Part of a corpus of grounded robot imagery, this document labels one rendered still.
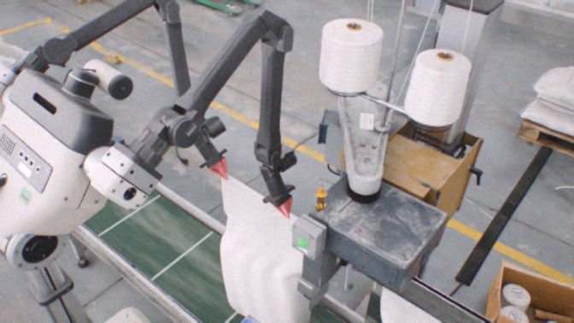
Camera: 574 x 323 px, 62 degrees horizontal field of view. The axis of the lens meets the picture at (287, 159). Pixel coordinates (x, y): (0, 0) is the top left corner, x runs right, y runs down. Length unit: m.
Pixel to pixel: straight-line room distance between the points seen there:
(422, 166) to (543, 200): 2.30
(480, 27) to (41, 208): 1.19
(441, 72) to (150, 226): 1.81
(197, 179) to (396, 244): 2.36
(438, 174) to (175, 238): 1.48
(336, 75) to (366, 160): 0.24
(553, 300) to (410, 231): 1.78
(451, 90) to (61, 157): 0.95
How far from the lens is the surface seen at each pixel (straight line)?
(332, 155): 1.63
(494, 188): 3.61
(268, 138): 1.42
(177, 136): 1.17
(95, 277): 2.94
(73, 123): 1.26
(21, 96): 1.47
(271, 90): 1.36
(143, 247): 2.48
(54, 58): 1.63
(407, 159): 1.44
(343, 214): 1.23
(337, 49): 1.27
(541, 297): 2.92
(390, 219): 1.24
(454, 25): 1.36
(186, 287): 2.29
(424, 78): 1.19
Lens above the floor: 2.20
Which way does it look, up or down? 39 degrees down
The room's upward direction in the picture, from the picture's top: 2 degrees clockwise
